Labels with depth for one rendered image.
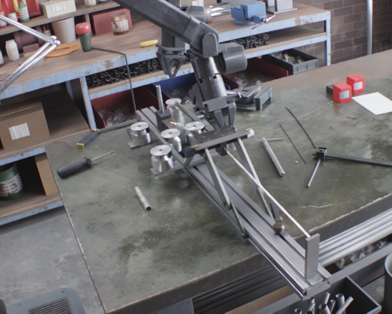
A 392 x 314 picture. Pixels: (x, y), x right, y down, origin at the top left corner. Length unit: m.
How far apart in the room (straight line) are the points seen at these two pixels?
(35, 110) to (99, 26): 0.78
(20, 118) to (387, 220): 1.86
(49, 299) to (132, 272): 0.97
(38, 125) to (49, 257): 0.70
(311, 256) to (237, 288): 0.98
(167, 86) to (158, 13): 2.15
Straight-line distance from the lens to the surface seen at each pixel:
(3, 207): 2.81
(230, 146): 1.17
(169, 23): 1.04
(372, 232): 2.02
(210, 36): 1.07
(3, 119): 2.58
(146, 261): 0.94
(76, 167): 1.29
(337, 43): 4.26
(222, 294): 1.75
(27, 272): 2.46
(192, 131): 1.21
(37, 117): 2.56
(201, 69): 1.10
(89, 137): 1.45
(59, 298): 1.86
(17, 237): 2.73
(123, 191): 1.17
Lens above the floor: 1.49
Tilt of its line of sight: 28 degrees down
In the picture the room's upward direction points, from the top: 8 degrees counter-clockwise
